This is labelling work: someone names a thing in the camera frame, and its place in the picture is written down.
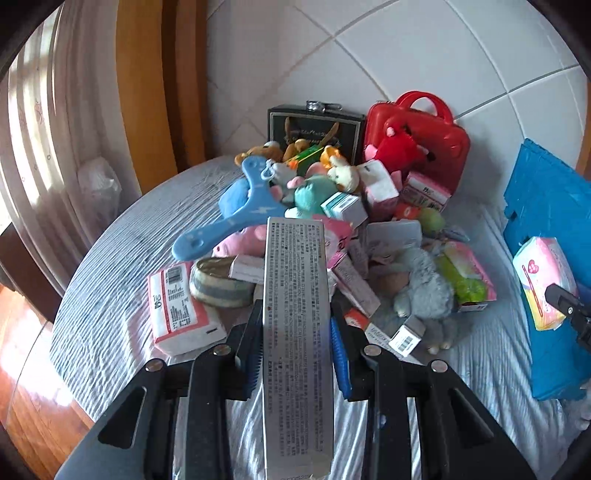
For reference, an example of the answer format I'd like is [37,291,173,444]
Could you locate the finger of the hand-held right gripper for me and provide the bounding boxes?
[544,284,591,356]

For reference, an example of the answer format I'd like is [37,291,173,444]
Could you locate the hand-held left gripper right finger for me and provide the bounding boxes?
[329,300,539,480]

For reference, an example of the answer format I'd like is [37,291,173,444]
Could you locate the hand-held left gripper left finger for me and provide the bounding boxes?
[55,300,265,480]

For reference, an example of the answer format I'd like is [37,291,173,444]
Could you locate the pink white tissue packet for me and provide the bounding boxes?
[512,236,580,332]

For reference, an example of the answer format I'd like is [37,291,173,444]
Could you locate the long grey printed box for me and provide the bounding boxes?
[262,217,335,480]

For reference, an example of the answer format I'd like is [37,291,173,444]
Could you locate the white tissue pack red label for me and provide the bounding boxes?
[148,261,228,356]
[401,173,452,212]

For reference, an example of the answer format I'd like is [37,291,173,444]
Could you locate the blue plastic crate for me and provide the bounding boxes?
[502,138,591,401]

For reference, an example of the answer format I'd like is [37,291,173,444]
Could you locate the grey plush rabbit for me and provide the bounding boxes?
[392,247,458,354]

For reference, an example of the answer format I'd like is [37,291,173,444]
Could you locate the red white flat box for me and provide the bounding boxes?
[344,307,393,348]

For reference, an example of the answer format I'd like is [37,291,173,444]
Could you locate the small white barcode box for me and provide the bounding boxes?
[388,316,426,356]

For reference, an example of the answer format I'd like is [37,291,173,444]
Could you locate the small pink box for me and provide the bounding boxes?
[331,251,382,319]

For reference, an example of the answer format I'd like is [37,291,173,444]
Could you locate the pink plush toy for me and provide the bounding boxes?
[212,226,269,258]

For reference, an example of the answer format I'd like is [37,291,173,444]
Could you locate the grey card package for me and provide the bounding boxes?
[367,219,423,265]

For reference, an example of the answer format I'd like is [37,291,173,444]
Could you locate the green plush ball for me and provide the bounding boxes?
[418,208,446,236]

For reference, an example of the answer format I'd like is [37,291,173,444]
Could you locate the small white teal box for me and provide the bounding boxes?
[321,191,370,227]

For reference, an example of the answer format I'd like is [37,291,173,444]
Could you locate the blue plastic hand mirror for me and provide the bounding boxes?
[172,156,287,261]

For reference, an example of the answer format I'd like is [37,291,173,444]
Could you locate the blue plush toy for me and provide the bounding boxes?
[218,178,252,219]

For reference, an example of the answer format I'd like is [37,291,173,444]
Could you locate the teal plush toy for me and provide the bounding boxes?
[293,175,340,217]

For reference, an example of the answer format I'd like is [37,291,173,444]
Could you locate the pink white cube box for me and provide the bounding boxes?
[358,161,400,220]

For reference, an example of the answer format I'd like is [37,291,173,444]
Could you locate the red toy suitcase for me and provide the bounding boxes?
[362,91,472,195]

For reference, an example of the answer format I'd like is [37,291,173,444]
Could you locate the brown bear plush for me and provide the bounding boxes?
[235,142,283,168]

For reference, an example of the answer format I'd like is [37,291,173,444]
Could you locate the red plush toy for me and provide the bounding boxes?
[365,117,437,176]

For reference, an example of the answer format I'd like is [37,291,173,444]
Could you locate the clear plastic bag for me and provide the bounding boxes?
[76,157,123,209]

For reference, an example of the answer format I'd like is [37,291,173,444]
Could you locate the white curtain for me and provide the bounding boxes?
[0,4,141,298]

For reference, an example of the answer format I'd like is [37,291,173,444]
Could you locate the black box with handle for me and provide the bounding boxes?
[268,100,368,167]

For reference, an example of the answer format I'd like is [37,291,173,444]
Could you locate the wooden door frame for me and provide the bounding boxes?
[115,0,208,195]

